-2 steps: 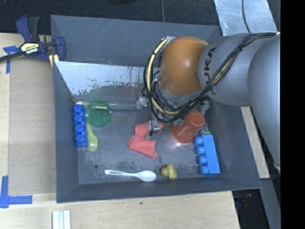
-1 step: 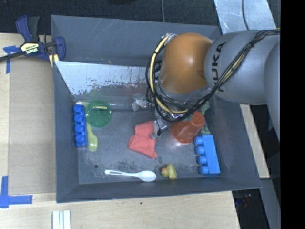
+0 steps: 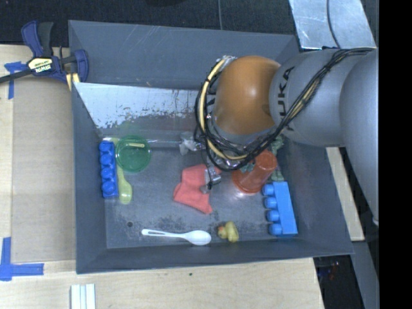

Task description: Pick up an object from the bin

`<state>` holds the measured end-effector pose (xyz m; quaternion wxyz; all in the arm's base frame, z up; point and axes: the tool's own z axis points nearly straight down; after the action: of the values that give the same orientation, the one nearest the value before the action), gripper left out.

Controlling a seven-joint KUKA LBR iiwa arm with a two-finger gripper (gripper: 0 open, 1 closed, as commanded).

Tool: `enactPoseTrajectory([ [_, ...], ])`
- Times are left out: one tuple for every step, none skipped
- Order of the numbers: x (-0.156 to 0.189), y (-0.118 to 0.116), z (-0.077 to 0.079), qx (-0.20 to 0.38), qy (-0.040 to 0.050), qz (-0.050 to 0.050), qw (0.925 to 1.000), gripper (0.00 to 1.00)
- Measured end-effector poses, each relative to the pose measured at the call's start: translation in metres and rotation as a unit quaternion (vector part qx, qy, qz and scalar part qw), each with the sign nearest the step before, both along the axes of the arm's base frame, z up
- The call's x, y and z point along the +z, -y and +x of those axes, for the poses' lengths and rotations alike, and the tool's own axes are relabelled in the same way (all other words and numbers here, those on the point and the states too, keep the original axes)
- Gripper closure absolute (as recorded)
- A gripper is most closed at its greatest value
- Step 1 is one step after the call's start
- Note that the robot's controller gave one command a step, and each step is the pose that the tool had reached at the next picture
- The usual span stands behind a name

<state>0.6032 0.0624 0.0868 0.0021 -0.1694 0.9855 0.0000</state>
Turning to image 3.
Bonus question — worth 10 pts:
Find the orange translucent cup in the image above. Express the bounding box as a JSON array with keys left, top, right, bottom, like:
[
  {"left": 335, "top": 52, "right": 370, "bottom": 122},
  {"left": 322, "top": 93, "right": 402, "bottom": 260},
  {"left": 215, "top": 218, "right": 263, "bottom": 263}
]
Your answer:
[{"left": 232, "top": 149, "right": 279, "bottom": 195}]

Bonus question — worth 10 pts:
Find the dark green mottled toy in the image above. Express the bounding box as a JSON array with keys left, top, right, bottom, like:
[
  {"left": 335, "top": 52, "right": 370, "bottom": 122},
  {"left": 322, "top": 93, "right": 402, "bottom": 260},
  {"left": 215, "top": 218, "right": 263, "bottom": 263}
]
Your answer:
[{"left": 237, "top": 135, "right": 286, "bottom": 182}]

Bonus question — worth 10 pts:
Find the green translucent cup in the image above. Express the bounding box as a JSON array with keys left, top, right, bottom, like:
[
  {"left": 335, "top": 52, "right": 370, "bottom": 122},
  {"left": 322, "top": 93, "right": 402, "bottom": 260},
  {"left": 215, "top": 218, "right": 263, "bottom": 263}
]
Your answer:
[{"left": 115, "top": 135, "right": 153, "bottom": 174}]

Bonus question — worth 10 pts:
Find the dark blue toy block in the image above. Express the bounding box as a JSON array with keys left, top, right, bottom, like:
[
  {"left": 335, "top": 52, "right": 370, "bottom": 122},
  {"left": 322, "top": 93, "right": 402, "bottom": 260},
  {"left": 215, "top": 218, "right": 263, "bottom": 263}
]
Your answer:
[{"left": 98, "top": 140, "right": 120, "bottom": 200}]

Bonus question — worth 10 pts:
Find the orange-red cloth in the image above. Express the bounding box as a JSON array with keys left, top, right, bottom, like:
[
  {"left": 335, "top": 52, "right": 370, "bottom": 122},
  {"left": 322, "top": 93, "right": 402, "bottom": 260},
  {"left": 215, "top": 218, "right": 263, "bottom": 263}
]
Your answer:
[{"left": 173, "top": 163, "right": 223, "bottom": 215}]

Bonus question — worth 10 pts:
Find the grey metal bin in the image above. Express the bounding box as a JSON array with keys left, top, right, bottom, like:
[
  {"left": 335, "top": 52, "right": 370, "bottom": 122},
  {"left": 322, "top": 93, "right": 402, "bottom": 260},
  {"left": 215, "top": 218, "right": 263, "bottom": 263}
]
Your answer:
[{"left": 67, "top": 19, "right": 355, "bottom": 275}]

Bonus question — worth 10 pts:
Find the clear crumpled plastic piece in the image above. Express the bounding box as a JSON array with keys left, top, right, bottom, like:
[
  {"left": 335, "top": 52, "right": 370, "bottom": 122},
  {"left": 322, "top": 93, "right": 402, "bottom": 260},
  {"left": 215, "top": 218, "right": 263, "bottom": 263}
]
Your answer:
[{"left": 178, "top": 131, "right": 204, "bottom": 156}]

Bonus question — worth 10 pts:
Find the light blue toy block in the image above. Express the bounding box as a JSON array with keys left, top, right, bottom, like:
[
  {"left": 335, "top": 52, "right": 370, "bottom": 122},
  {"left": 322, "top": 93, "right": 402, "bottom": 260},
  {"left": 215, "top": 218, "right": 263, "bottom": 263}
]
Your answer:
[{"left": 261, "top": 180, "right": 299, "bottom": 237}]

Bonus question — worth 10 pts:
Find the yellow-green plastic spoon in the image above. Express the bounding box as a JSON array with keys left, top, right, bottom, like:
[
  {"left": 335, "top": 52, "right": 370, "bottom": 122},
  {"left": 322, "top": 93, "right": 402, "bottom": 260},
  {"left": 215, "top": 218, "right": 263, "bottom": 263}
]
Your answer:
[{"left": 110, "top": 136, "right": 133, "bottom": 205}]

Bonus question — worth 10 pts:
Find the white plastic spoon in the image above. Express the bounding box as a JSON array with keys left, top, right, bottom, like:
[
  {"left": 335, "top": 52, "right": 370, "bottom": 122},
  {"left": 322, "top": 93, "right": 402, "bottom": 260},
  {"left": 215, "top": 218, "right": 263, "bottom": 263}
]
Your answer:
[{"left": 140, "top": 228, "right": 212, "bottom": 247}]

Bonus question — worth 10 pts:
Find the yellow rubber duck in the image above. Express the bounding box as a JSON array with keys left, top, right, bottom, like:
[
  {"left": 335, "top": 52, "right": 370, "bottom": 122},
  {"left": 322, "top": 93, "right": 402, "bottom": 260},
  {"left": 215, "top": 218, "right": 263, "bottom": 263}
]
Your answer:
[{"left": 216, "top": 221, "right": 240, "bottom": 243}]

